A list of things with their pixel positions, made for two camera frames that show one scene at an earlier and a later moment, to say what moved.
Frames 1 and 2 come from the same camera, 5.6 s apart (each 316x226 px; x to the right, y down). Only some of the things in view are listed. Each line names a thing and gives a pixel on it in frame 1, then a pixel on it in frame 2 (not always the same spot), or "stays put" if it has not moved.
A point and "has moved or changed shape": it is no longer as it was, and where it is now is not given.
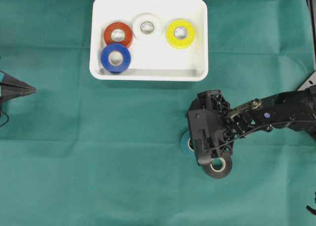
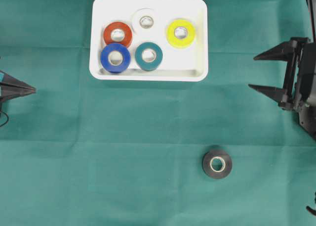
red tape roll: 127,30 stays put
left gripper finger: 6,78 stays put
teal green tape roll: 184,142 → 145,66
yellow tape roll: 185,42 stays put
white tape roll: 144,17 has moved or changed shape
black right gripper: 212,126 → 290,100
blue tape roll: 126,60 stays put
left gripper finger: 9,92 stays put
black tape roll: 211,172 stays put
